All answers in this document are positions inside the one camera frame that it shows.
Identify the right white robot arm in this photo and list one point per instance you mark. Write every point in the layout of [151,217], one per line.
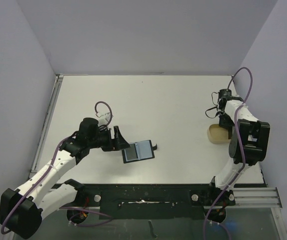
[248,138]

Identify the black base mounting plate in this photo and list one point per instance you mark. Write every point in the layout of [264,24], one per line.
[151,201]

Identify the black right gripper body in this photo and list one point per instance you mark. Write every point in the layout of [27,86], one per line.
[224,121]

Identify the aluminium rail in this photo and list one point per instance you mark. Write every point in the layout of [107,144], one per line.
[47,122]
[257,197]

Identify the black leather card holder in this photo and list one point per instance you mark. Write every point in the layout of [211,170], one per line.
[144,149]

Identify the beige card tray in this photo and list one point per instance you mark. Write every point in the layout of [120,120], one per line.
[218,135]

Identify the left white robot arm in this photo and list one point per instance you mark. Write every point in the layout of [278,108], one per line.
[20,210]

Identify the right aluminium rail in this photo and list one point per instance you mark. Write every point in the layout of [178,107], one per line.
[257,197]

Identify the dark credit card sleeve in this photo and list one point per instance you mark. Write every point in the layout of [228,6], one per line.
[130,154]

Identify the left aluminium rail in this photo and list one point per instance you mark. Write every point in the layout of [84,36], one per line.
[47,122]

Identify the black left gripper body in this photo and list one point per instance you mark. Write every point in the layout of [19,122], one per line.
[102,139]

